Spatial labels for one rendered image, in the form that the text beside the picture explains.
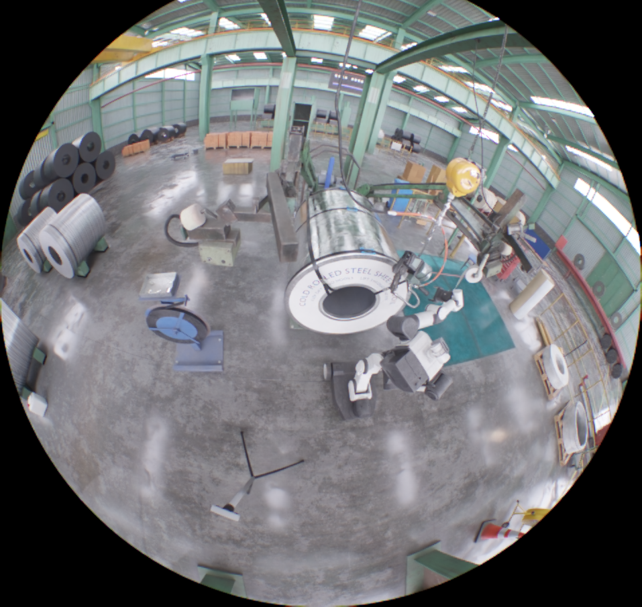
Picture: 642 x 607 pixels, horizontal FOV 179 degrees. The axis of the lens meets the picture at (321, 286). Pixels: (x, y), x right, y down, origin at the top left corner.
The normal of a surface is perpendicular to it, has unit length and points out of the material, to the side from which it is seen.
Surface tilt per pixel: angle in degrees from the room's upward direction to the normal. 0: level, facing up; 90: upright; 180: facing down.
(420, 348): 19
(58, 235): 49
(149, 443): 0
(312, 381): 0
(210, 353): 0
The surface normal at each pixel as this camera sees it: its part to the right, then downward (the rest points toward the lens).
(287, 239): 0.18, -0.62
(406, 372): 0.18, -0.37
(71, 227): 0.96, -0.22
